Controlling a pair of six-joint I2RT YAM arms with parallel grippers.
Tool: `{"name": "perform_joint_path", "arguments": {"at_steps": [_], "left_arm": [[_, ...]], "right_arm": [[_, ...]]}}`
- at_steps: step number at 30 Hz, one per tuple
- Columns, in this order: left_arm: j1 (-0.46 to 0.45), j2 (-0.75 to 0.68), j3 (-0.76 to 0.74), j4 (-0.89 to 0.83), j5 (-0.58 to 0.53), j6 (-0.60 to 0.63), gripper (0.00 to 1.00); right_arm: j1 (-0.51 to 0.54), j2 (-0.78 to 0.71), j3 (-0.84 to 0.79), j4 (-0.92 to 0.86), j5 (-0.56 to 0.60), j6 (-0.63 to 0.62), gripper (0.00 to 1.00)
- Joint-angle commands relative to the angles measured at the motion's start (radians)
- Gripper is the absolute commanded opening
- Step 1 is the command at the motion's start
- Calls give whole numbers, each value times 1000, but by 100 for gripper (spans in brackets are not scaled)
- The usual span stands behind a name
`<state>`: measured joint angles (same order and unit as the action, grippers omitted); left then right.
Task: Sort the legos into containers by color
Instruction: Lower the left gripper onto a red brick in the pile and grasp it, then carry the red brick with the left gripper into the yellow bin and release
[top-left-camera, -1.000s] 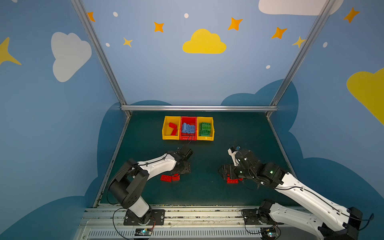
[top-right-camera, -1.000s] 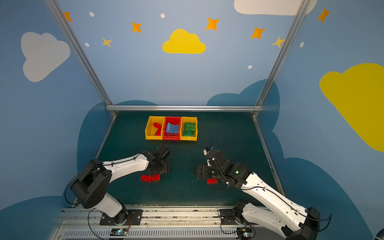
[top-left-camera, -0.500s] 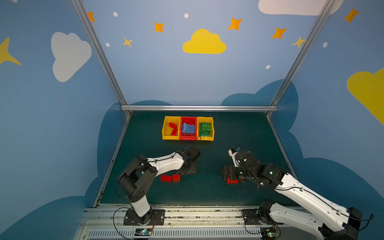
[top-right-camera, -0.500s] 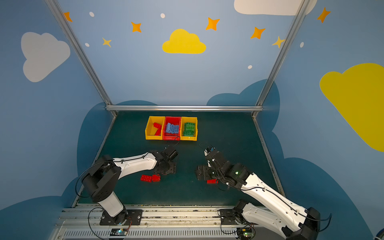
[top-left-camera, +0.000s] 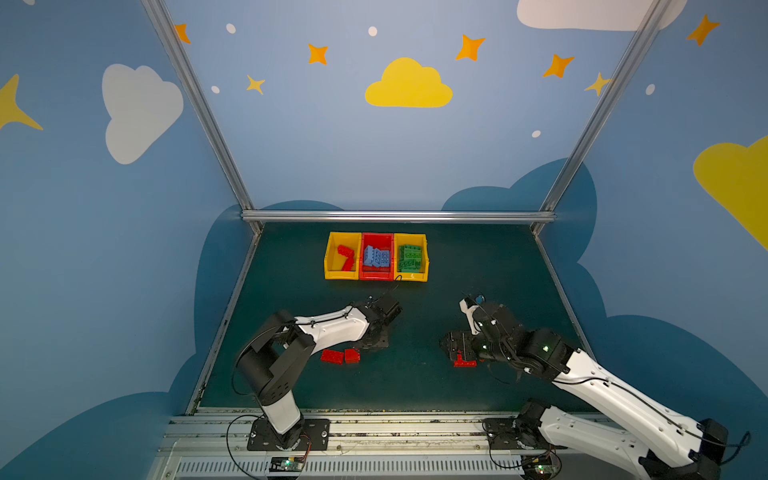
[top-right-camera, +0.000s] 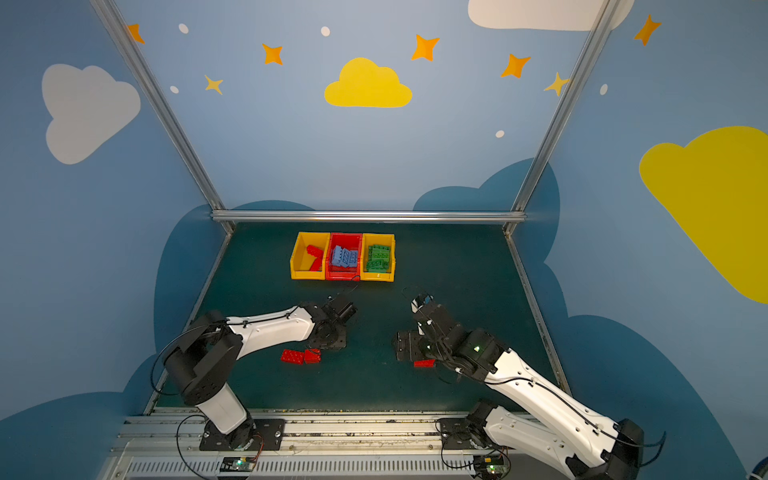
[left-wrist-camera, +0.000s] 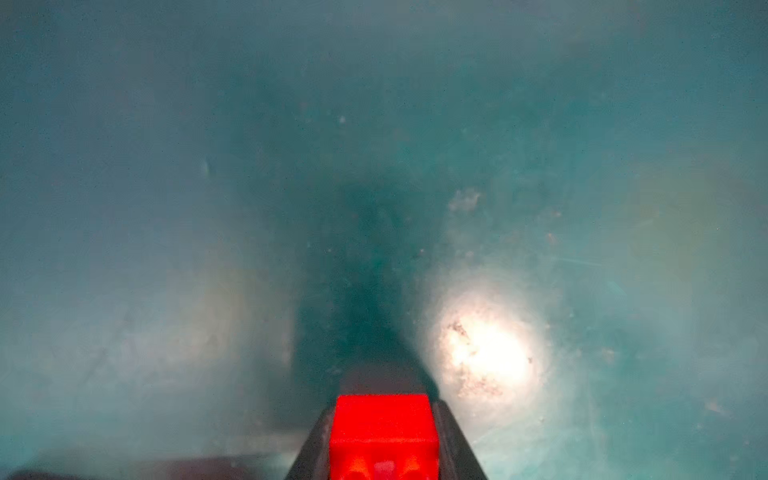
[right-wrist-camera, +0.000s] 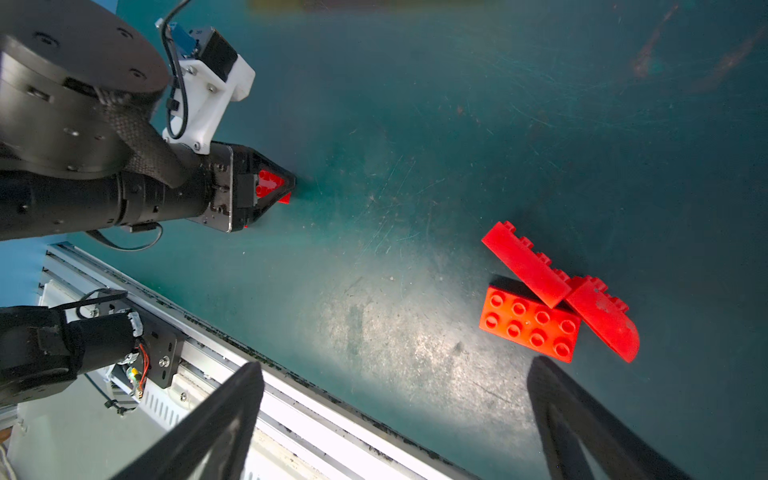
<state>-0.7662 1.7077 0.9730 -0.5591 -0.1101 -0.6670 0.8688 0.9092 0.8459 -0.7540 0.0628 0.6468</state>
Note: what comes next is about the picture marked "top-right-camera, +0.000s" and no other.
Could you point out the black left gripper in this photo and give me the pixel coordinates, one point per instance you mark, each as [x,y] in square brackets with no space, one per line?
[330,336]

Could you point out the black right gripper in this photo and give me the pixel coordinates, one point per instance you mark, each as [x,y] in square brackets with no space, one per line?
[411,346]

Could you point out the red lego brick cluster bottom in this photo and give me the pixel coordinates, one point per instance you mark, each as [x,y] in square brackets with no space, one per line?
[429,363]

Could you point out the red lego brick long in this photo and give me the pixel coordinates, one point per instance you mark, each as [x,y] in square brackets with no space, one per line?
[317,264]

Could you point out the light blue lego brick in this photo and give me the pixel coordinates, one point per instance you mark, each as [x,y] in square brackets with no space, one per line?
[336,261]

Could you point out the green lego brick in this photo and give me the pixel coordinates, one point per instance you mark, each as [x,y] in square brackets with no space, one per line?
[378,265]
[378,251]

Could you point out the light blue lego brick side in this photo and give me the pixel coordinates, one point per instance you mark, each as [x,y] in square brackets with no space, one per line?
[352,258]

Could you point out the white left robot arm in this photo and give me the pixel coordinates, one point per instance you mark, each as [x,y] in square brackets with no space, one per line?
[200,361]

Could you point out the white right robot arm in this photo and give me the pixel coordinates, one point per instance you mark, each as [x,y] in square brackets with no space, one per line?
[562,433]

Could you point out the left yellow storage bin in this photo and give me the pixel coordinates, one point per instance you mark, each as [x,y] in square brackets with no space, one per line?
[300,261]

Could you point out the yellow storage bin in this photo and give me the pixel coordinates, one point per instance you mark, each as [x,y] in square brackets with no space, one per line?
[300,261]
[383,239]

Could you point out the red storage bin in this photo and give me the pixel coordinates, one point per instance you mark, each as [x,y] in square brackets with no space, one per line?
[349,241]

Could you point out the right yellow storage bin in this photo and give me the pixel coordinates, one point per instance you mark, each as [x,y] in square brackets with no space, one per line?
[383,239]

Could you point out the right controller board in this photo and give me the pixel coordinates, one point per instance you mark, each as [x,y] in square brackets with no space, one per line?
[490,467]

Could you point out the controller board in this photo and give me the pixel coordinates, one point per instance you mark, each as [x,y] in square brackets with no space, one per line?
[490,467]
[237,464]

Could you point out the left controller board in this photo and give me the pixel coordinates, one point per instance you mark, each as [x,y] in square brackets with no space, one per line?
[237,464]

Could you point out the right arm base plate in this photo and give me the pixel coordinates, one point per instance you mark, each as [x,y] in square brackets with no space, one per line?
[461,434]

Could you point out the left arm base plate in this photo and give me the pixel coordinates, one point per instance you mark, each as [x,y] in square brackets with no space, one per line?
[253,435]

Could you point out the aluminium frame rail back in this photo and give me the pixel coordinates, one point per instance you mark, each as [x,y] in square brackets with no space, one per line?
[416,217]

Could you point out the aluminium front rail base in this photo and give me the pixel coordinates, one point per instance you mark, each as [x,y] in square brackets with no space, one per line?
[315,445]

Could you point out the aluminium frame post left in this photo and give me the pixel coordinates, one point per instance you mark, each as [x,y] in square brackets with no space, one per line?
[113,21]

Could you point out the aluminium frame post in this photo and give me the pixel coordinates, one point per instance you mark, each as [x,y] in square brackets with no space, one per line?
[113,21]
[580,74]

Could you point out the aluminium frame post right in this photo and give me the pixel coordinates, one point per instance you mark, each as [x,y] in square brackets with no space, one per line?
[580,74]

